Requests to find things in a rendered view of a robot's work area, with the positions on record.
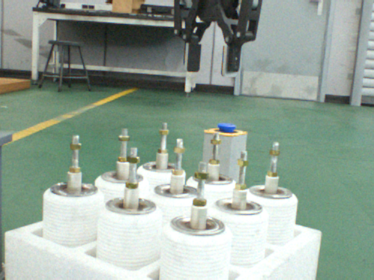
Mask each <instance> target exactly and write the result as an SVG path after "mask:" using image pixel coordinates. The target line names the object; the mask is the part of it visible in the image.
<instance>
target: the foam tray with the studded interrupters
mask: <svg viewBox="0 0 374 280"><path fill-rule="evenodd" d="M321 238H322V233H321V231H318V230H315V229H312V228H306V227H303V226H301V225H296V224H295V230H294V236H293V240H291V241H290V242H288V243H287V244H285V245H284V246H274V245H271V244H269V243H266V247H265V259H264V260H262V261H260V262H259V263H257V265H255V266H254V267H251V268H242V267H238V266H235V265H233V264H230V265H229V280H315V277H316V272H317V266H318V260H319V249H320V243H321ZM4 264H5V280H160V259H159V260H157V261H155V262H153V263H151V264H149V265H147V266H145V267H143V268H141V269H139V270H136V271H129V270H126V269H123V268H120V267H117V266H115V265H113V264H109V263H107V262H105V261H102V260H100V259H97V241H94V242H92V243H89V244H87V245H82V246H79V247H76V248H68V247H66V246H63V245H60V244H57V243H54V242H52V241H51V240H47V239H44V238H43V221H42V222H38V223H35V224H32V225H29V226H26V227H23V228H16V229H13V230H12V231H7V232H6V233H5V236H4Z"/></svg>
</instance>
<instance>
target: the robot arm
mask: <svg viewBox="0 0 374 280"><path fill-rule="evenodd" d="M238 5H241V6H240V10H239V9H238ZM261 9H262V0H174V35H175V36H178V37H180V38H182V39H183V41H184V42H185V46H184V69H185V71H187V72H198V71H199V64H200V55H201V44H198V43H199V42H200V41H201V39H202V36H203V34H204V32H205V29H207V28H208V27H210V25H211V23H212V22H217V26H218V27H219V28H221V29H222V33H223V37H224V40H225V43H226V44H227V46H223V60H222V70H221V74H222V76H225V77H236V76H237V74H238V70H239V66H240V64H239V63H240V58H241V47H242V45H243V44H244V43H247V42H249V41H254V40H255V39H256V34H257V31H258V27H259V18H260V14H261ZM197 17H198V18H199V19H197ZM182 19H184V21H185V28H182ZM248 20H249V25H248V29H247V22H248ZM196 27H197V29H196V33H195V32H194V30H195V28H196ZM246 30H247V31H246ZM232 31H233V33H234V34H233V33H232Z"/></svg>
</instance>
